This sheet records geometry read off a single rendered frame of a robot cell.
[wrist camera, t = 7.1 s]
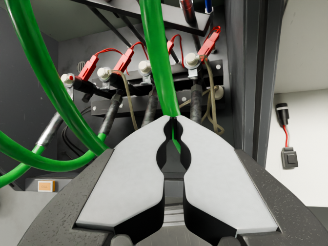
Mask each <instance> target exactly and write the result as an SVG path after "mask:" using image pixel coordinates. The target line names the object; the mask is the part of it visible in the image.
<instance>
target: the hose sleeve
mask: <svg viewBox="0 0 328 246"><path fill-rule="evenodd" d="M63 121H64V120H63V119H62V117H61V116H60V114H59V113H58V112H56V113H55V114H54V116H53V117H52V119H51V121H50V122H49V124H48V125H47V127H46V128H45V130H44V131H43V133H42V134H41V136H40V137H39V138H38V140H37V142H36V143H35V145H41V146H43V147H44V148H45V149H47V148H48V146H49V145H50V143H51V141H52V140H53V138H54V136H55V134H56V133H57V131H58V129H59V127H60V126H61V124H62V123H63Z"/></svg>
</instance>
